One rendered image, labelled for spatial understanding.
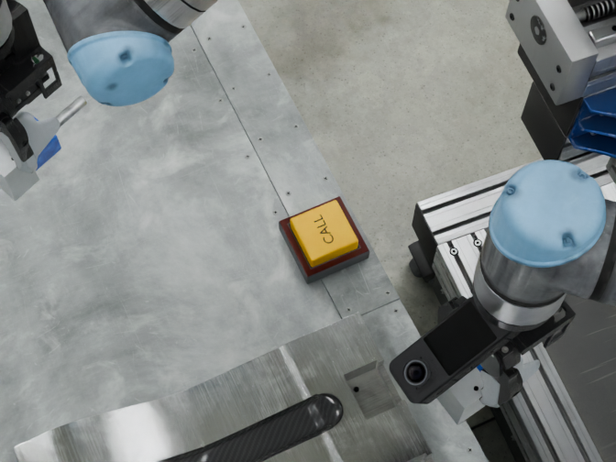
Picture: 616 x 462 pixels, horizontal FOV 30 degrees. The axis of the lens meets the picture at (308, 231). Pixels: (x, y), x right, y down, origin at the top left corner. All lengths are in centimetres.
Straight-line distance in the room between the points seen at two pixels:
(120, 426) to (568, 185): 54
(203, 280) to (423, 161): 107
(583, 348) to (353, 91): 77
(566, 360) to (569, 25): 81
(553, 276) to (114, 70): 37
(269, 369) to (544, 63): 47
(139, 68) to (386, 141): 147
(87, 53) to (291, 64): 154
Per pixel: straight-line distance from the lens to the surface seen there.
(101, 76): 91
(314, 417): 119
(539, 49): 134
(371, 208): 227
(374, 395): 122
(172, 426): 118
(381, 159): 232
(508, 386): 104
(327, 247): 131
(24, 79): 114
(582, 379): 196
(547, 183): 83
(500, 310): 92
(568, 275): 85
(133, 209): 138
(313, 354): 120
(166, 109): 145
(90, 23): 93
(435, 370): 99
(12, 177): 126
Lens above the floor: 202
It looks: 64 degrees down
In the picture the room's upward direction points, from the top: 1 degrees clockwise
